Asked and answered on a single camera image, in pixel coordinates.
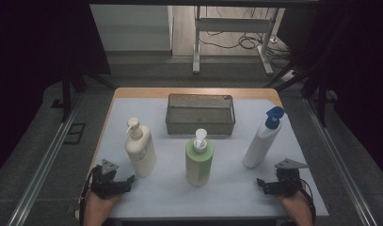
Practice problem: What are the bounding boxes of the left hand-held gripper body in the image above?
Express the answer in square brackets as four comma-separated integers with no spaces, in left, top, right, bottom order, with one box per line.
[90,158,128,201]

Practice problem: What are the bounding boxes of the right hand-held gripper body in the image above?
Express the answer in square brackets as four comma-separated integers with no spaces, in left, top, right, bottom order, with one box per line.
[273,158,310,198]

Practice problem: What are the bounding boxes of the white bottle with blue pump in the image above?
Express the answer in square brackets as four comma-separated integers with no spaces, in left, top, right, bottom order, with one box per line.
[242,105,285,170]

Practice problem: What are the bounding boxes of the grey wire mesh basket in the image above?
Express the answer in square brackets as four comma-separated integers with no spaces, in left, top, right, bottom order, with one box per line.
[165,92,236,137]

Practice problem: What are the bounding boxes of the person's right hand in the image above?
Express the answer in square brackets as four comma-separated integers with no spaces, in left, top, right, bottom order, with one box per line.
[275,184,310,210]

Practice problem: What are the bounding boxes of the person's left hand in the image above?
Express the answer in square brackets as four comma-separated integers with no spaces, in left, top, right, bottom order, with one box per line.
[84,189,121,214]

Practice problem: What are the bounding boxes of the cream pump bottle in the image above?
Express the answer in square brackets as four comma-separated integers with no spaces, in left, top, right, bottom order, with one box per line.
[124,117,158,178]

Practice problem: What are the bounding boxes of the white table mat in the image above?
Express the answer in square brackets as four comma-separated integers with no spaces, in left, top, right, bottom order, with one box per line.
[92,97,330,219]

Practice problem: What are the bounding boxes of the green pump bottle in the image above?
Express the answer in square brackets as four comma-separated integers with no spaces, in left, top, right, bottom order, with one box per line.
[184,128,215,187]

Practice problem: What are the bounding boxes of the black metal stand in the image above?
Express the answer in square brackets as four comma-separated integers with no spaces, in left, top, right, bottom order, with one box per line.
[263,70,331,128]
[60,60,118,124]

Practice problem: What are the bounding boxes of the white power strip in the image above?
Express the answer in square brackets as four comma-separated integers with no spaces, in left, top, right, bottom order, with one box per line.
[280,69,299,83]

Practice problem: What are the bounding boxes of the dark curtain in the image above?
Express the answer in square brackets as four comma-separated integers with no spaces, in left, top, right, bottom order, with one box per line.
[0,0,112,181]
[276,0,383,174]

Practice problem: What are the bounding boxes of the white cabinet panel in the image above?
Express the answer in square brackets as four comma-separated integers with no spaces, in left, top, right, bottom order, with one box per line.
[88,4,174,53]

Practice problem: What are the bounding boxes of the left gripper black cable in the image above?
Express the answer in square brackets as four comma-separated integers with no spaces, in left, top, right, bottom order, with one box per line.
[78,165,101,226]

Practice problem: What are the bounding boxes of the aluminium floor rail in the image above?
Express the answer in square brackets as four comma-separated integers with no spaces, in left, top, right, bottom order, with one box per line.
[6,93,84,226]
[304,96,370,226]

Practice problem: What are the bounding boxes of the black floor socket frame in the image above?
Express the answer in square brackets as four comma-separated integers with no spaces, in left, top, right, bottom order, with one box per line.
[63,122,87,146]

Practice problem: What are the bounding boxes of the black floor cables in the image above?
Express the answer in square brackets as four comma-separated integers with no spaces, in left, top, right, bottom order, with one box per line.
[198,7,292,69]

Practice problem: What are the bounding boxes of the white metal desk frame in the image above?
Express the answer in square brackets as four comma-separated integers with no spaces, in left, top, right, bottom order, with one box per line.
[192,5,276,76]

